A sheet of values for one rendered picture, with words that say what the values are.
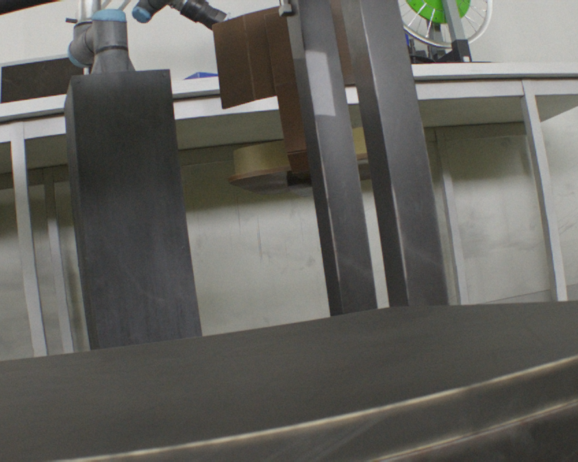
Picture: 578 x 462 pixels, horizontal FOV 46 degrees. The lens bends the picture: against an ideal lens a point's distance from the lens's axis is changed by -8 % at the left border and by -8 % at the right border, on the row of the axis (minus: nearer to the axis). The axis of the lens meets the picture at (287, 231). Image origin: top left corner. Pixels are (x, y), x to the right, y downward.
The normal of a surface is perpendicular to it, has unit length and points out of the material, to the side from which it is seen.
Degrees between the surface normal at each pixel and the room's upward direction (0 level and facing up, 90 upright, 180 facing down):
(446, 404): 90
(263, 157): 90
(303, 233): 90
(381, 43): 90
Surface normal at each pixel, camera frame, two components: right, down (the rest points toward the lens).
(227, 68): -0.47, 0.01
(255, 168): -0.20, -0.04
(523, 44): 0.20, -0.09
